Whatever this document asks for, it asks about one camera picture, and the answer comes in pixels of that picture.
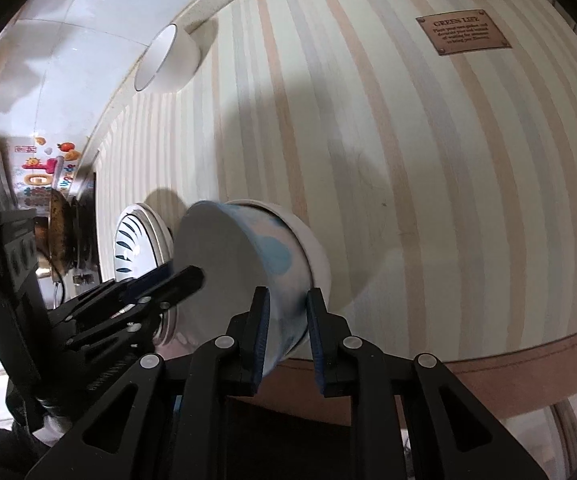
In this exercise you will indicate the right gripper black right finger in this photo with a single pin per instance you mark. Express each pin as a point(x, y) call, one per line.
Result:
point(411, 417)

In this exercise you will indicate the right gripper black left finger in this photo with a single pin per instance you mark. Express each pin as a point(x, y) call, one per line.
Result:
point(160, 419)

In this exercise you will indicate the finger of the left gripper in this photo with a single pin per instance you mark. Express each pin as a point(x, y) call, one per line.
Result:
point(103, 301)
point(104, 351)

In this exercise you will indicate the white bowl blue pattern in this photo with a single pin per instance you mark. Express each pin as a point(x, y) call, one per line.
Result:
point(240, 246)

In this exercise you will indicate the plain white bowl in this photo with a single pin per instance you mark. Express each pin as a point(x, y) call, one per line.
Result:
point(169, 62)

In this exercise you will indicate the white plate blue stripes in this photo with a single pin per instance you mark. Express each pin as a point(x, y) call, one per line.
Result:
point(142, 242)

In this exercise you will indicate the colourful printed box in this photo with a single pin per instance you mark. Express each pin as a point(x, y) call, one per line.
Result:
point(39, 166)

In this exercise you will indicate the striped table mat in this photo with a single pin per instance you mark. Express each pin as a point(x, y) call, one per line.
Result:
point(442, 187)

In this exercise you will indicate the brown label patch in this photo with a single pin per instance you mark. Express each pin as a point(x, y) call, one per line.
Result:
point(462, 31)

